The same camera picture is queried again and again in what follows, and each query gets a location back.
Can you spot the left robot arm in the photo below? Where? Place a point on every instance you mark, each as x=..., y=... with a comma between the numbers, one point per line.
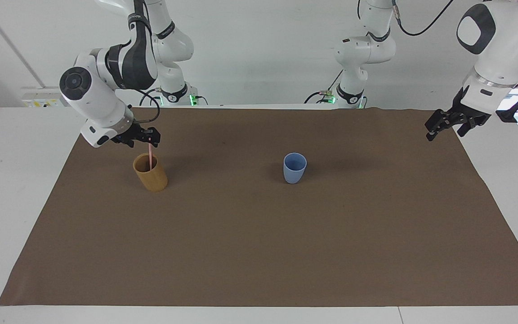
x=502, y=40

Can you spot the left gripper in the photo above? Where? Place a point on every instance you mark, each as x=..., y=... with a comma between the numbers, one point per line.
x=471, y=111

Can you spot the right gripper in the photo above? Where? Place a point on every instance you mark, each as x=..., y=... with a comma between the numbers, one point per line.
x=129, y=133

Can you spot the white power strip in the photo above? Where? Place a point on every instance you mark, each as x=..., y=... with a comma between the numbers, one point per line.
x=43, y=98

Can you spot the blue cup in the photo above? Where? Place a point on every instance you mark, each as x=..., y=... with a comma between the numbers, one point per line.
x=294, y=171

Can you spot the brown wooden cup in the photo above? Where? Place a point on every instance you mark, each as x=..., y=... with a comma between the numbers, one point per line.
x=152, y=177

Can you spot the pink chopstick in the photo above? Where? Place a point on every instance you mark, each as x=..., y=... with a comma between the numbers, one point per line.
x=151, y=157

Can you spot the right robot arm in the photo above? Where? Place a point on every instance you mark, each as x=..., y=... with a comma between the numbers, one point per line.
x=101, y=96

